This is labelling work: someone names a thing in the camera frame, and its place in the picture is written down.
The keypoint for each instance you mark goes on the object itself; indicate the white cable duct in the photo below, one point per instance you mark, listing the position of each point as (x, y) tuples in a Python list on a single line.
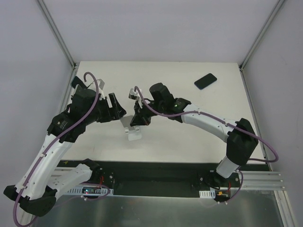
[(207, 194), (89, 191)]

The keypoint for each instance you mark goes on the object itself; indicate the right white cable duct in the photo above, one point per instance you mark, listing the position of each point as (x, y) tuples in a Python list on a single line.
[(207, 194)]

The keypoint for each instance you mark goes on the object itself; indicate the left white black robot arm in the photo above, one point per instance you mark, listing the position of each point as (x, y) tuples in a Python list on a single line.
[(37, 193)]

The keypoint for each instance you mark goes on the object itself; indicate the left white cable duct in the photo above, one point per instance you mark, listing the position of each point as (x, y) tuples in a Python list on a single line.
[(89, 191)]

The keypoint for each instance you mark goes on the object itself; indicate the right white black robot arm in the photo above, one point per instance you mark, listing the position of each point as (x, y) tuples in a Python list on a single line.
[(239, 136)]

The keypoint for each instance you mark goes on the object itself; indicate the right aluminium frame post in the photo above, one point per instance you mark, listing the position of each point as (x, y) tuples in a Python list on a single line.
[(261, 34)]

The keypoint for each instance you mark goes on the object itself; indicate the silver metal phone stand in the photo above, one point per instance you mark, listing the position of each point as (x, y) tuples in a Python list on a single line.
[(133, 132)]

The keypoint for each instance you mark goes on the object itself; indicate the blue phone top right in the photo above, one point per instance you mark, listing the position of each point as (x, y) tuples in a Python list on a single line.
[(205, 81)]

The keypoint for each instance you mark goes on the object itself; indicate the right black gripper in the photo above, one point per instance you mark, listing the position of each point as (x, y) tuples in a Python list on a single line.
[(142, 112)]

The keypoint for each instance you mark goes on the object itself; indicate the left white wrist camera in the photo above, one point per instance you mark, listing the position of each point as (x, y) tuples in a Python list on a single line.
[(101, 84)]

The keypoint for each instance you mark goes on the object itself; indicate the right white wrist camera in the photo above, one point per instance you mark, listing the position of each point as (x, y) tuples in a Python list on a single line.
[(134, 94)]

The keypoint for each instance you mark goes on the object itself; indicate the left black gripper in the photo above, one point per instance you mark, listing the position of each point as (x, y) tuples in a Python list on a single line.
[(109, 109)]

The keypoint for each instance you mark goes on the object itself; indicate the aluminium frame post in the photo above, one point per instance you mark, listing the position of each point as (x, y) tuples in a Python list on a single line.
[(54, 29), (261, 34)]

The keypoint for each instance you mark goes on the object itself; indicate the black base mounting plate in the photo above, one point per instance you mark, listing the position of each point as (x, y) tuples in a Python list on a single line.
[(155, 179)]

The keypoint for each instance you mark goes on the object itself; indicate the left aluminium frame post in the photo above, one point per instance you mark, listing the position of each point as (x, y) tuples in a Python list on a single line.
[(54, 29)]

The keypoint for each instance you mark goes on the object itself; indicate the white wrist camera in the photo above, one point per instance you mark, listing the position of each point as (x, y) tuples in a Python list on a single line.
[(134, 94), (101, 84)]

